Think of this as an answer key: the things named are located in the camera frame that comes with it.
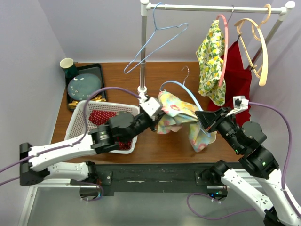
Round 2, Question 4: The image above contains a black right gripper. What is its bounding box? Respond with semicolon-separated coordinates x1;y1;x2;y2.
195;105;243;153

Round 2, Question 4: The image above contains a pastel floral skirt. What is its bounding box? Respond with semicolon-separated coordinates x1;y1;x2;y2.
157;91;210;153

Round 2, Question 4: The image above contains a red polka dot skirt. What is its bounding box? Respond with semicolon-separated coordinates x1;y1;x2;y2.
88;110;132;151

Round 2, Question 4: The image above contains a blue wire hanger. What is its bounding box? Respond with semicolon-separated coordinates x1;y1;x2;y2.
123;2;189;75

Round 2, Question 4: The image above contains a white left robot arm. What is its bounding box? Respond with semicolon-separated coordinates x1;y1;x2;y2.
19;111;164;186

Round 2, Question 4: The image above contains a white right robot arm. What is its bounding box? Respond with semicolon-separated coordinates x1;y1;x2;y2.
195;107;301;226

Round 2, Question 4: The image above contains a pink plastic hanger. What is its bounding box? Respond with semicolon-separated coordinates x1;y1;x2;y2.
216;14;229;87

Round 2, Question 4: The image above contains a light wooden hanger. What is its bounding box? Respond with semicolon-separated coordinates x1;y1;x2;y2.
234;3;271;87

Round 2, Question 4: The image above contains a yellow mug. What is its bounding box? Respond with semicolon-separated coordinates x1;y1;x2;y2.
209;131;217;144

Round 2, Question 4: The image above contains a white plastic mesh basket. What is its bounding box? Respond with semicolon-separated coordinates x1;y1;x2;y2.
64;101;140;140

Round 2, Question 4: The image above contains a plain red garment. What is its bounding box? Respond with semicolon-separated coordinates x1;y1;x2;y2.
207;41;252;126

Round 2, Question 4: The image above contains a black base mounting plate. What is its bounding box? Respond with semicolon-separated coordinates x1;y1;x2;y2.
70;162;259;197

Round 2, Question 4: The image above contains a yellow lemon print garment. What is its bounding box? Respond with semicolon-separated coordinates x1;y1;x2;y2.
196;20;225;106

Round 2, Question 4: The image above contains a black tray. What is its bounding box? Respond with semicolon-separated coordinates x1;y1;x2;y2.
65;63;105;112

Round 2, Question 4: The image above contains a teal ceramic plate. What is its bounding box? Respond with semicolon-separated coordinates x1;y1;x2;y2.
67;73;102;101

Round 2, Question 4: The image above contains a gold cutlery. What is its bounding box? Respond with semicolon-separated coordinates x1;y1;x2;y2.
67;95;106;109

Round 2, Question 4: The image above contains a dark green cup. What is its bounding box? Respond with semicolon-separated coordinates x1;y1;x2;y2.
59;58;79;78

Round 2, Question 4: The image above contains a silver white clothes rack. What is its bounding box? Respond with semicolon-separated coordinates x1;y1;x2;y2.
136;0;295;96

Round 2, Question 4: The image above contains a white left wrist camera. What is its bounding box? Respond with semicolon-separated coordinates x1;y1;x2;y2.
139;93;162;117

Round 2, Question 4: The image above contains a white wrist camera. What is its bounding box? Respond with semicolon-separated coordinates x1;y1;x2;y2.
227;96;249;116
139;93;162;117

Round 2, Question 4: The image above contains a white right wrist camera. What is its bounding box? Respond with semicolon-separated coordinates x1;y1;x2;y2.
227;96;249;116

